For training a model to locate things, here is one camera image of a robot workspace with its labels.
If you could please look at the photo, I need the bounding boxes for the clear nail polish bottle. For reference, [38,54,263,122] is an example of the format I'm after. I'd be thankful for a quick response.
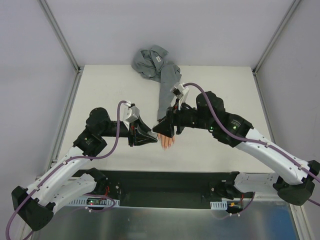
[148,131,158,140]

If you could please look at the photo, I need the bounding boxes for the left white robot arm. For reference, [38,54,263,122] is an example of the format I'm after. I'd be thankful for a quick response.
[11,105,158,232]

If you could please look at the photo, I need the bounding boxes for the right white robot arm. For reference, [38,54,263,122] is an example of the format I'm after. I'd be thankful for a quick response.
[152,91,320,206]

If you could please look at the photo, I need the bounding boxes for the mannequin hand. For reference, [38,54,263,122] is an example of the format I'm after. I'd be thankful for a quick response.
[157,133,175,150]

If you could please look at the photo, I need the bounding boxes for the grey shirt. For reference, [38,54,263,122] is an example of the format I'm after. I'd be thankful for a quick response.
[131,45,182,121]

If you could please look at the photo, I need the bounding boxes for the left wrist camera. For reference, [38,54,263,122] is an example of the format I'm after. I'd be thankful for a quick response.
[122,101,140,130]

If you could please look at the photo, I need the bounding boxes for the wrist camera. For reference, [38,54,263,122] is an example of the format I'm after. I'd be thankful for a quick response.
[170,82,190,109]
[122,101,140,130]

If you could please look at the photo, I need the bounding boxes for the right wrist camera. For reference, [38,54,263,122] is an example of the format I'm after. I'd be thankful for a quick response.
[170,82,190,109]

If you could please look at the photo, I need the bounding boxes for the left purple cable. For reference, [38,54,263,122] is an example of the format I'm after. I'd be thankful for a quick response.
[7,100,131,240]

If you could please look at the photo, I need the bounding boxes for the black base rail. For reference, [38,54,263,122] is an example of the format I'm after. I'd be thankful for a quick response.
[69,169,256,208]

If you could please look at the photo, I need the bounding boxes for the left white cable duct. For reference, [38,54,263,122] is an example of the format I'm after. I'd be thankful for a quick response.
[68,196,120,208]

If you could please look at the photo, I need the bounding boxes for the white cable duct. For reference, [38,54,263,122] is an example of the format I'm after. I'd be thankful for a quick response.
[68,196,120,208]
[209,200,243,211]

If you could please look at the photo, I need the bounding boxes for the right white cable duct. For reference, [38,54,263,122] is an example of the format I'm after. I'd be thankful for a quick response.
[209,200,243,211]

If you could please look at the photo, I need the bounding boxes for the left aluminium frame post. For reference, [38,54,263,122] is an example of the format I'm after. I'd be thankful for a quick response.
[37,0,81,73]

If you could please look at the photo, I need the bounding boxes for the aluminium frame post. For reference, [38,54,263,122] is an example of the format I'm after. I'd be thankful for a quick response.
[252,0,303,72]
[37,0,81,73]

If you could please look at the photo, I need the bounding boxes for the right aluminium frame post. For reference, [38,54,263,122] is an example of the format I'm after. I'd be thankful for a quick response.
[252,0,303,72]

